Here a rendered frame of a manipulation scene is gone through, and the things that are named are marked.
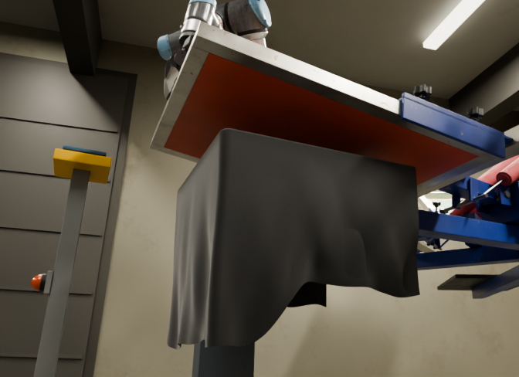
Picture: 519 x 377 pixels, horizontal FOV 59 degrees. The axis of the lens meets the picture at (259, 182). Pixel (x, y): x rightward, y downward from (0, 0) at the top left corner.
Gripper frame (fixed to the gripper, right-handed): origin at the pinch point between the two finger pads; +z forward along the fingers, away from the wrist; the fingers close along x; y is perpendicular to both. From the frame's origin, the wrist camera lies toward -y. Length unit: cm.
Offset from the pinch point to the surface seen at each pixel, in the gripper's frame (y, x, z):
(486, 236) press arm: -3, -98, 12
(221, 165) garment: -21.4, -10.2, 24.7
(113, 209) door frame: 272, 5, -45
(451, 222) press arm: -3, -85, 11
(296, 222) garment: -21.6, -28.0, 31.8
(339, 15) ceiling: 165, -122, -227
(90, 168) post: 7.9, 14.7, 22.2
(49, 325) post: 10, 12, 59
